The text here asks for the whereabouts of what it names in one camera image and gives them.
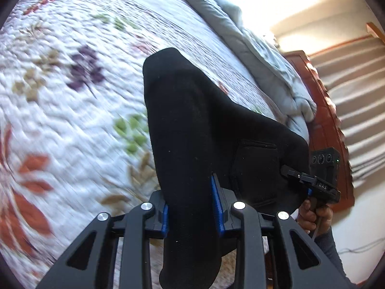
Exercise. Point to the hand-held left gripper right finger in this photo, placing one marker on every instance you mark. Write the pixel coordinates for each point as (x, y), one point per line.
(217, 207)

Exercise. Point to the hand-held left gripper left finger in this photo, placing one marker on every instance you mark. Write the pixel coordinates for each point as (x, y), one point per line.
(165, 219)

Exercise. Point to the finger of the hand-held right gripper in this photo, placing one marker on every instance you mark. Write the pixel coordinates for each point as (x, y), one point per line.
(297, 177)

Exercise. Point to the black pants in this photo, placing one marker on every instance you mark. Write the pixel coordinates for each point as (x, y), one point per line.
(186, 126)

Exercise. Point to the person's right forearm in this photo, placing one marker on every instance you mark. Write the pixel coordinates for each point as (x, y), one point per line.
(331, 259)

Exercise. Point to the person's right hand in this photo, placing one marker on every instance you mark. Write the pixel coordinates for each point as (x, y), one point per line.
(309, 222)

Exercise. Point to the wooden bed footboard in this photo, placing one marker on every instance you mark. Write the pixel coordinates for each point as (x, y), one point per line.
(324, 111)

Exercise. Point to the white pleated curtain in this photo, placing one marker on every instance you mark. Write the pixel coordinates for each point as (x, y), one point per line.
(355, 96)

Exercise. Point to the grey duvet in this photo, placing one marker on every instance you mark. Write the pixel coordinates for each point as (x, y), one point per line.
(270, 66)

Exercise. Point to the floral quilt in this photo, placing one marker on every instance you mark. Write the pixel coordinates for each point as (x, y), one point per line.
(75, 126)

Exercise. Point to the wooden beam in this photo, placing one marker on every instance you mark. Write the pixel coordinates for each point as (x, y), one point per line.
(374, 30)

